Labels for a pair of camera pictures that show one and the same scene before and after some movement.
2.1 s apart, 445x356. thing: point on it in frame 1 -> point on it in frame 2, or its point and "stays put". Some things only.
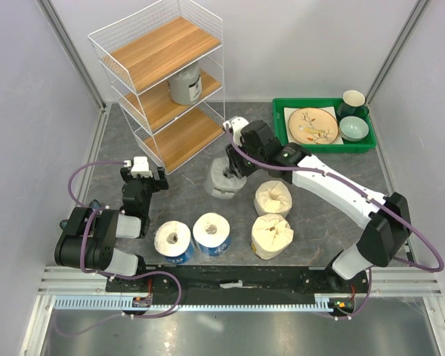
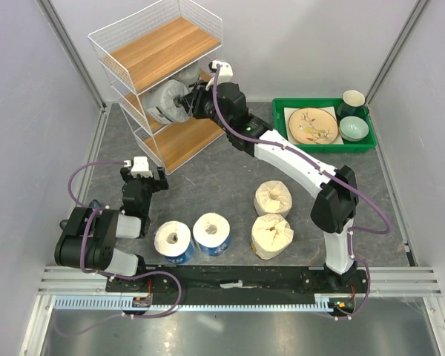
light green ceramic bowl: (353, 128) stays put
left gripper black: (158, 185) stays put
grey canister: (219, 185) -> (159, 104)
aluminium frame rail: (384, 281) stays put
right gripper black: (233, 156) -> (192, 101)
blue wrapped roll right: (211, 233) stays put
